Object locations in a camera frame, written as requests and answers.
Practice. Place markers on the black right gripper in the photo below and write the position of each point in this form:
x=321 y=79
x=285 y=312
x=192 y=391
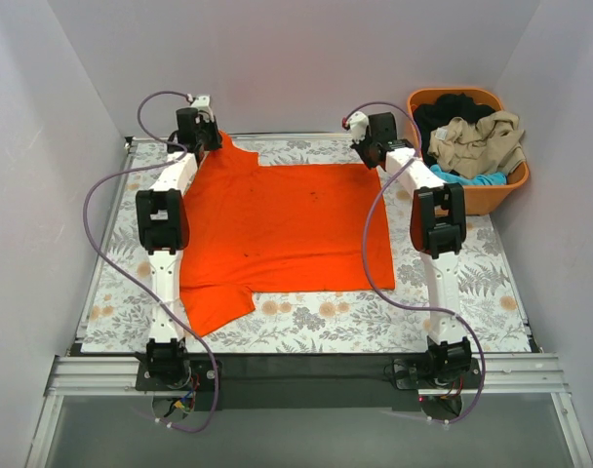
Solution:
x=370 y=156

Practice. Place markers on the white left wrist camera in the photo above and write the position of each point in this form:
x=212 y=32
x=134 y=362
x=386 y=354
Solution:
x=202 y=103

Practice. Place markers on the beige t shirt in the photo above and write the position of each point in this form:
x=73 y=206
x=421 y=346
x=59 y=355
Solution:
x=492 y=145

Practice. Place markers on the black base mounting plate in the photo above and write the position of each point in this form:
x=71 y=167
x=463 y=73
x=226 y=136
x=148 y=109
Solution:
x=307 y=381

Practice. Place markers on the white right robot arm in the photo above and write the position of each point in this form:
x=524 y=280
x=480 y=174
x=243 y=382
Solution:
x=437 y=232

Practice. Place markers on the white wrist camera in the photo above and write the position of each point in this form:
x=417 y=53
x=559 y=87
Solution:
x=202 y=103
x=358 y=125

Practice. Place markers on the aluminium frame rail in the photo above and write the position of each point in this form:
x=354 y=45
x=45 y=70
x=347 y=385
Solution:
x=311 y=411

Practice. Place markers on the black t shirt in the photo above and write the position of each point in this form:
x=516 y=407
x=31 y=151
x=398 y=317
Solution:
x=429 y=117

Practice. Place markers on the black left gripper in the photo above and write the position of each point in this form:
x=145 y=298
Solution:
x=209 y=141

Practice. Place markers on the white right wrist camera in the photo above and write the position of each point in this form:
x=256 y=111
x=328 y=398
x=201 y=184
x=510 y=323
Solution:
x=358 y=125

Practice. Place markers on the orange plastic laundry basket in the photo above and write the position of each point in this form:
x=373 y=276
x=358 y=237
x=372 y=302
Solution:
x=483 y=194

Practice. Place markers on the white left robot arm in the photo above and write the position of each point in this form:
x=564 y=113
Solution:
x=164 y=234

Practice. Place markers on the orange t shirt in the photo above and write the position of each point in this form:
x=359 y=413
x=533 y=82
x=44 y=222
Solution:
x=285 y=229

